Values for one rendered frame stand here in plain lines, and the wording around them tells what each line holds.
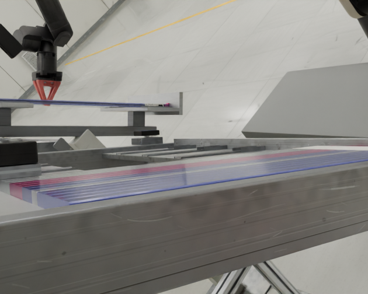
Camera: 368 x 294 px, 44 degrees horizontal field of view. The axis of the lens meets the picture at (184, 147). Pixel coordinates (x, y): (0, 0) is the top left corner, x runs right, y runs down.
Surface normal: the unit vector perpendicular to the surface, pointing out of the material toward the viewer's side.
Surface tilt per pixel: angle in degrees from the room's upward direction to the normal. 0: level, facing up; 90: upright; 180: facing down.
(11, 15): 90
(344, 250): 0
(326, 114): 0
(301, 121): 0
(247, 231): 90
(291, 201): 90
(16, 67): 90
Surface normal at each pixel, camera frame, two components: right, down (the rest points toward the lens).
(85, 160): 0.57, 0.01
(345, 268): -0.60, -0.68
